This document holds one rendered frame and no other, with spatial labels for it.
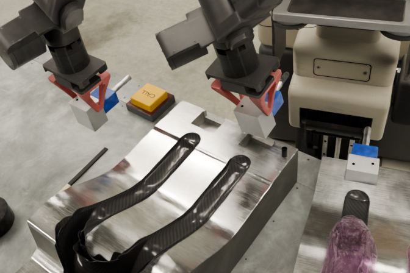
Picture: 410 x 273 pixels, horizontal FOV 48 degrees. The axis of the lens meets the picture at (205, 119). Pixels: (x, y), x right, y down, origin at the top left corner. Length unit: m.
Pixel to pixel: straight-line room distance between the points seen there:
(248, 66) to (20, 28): 0.34
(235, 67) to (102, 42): 2.21
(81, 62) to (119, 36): 2.07
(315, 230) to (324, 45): 0.46
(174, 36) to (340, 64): 0.51
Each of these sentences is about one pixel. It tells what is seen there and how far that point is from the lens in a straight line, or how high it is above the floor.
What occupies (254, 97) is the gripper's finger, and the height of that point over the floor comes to 1.04.
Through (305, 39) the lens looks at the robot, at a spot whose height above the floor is 0.89.
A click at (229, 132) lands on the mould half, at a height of 0.89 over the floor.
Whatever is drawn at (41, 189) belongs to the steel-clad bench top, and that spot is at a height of 0.80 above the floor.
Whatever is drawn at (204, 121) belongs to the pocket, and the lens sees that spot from 0.92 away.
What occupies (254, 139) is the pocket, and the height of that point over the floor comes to 0.87.
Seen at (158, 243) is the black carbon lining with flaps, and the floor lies 0.92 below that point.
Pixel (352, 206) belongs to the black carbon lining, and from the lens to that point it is 0.81.
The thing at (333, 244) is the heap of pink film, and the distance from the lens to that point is 0.68.
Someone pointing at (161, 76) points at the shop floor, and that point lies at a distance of 2.48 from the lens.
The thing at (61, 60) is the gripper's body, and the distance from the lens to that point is 0.81.
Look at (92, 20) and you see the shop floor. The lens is 3.11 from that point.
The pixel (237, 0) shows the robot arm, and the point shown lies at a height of 1.23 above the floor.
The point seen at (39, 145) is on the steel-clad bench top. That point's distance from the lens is 1.08.
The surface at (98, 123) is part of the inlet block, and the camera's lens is 0.89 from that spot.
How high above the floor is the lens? 1.50
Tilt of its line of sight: 43 degrees down
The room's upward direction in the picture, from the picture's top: 9 degrees counter-clockwise
